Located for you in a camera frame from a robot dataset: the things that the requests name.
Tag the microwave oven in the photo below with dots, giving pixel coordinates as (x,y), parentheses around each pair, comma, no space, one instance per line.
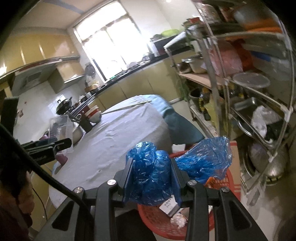
(163,47)

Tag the white bowl red band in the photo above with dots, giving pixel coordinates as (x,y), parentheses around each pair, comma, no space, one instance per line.
(96,118)
(91,111)

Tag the blue table cover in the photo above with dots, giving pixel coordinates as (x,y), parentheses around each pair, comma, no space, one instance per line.
(182,129)

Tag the red plastic basket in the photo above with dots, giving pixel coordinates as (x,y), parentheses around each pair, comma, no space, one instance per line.
(152,217)

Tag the round table, grey cloth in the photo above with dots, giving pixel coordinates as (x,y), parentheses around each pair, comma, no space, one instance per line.
(111,143)

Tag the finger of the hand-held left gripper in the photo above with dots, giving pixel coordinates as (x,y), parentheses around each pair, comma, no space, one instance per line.
(62,144)

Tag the steel tray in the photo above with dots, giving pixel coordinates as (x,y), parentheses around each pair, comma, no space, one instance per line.
(245,106)

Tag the steel pot with lid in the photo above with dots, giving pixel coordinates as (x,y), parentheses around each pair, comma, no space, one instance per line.
(198,66)

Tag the person's left hand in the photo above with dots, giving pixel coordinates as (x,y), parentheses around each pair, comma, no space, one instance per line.
(26,197)

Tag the yellow wall cabinets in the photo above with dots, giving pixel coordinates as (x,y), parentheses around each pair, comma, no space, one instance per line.
(41,48)

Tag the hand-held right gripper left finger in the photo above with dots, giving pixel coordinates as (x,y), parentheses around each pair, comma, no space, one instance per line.
(128,176)

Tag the black chopstick holder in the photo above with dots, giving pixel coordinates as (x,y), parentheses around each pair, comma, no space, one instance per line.
(86,125)

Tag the wooden shelf rack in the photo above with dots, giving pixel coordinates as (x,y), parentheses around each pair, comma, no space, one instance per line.
(192,77)

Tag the window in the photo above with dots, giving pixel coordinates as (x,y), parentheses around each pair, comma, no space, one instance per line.
(111,41)

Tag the small fan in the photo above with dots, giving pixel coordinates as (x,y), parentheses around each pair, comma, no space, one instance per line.
(90,70)

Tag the long white stick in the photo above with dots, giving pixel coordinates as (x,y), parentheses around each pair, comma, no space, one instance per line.
(129,106)

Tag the yellow plastic bag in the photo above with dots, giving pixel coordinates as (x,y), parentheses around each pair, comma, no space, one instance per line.
(211,115)

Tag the clear plastic sheet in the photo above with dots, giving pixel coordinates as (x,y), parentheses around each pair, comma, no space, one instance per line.
(61,129)

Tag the range hood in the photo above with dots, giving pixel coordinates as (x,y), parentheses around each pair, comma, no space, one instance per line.
(41,71)

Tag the blue plastic bag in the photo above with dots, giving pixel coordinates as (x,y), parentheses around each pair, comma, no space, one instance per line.
(150,176)

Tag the clear lidded container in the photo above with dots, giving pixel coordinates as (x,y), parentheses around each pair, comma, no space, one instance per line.
(251,80)

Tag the large steel pot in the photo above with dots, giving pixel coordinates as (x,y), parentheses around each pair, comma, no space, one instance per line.
(261,162)

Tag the person's left forearm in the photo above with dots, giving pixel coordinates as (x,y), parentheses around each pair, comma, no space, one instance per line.
(11,222)

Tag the green plastic basin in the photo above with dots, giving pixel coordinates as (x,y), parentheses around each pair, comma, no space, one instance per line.
(170,33)

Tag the dark cooking pot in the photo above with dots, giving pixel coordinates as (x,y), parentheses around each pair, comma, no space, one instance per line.
(184,65)

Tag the white plastic bag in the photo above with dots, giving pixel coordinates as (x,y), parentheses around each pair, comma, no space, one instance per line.
(261,119)

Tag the black wok with lid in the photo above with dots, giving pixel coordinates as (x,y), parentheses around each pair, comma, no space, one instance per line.
(64,106)

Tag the large cream basin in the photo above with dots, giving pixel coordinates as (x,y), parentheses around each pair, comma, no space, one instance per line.
(77,135)

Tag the dark ceramic jar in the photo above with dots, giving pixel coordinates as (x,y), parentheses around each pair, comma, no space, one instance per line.
(195,98)

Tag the purple thermos bottle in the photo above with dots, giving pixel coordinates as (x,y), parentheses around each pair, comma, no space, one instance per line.
(61,158)

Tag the pink plastic bag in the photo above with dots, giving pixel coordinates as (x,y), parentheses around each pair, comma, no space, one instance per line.
(229,60)

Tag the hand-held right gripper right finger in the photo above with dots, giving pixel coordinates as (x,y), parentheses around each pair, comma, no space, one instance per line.
(178,183)

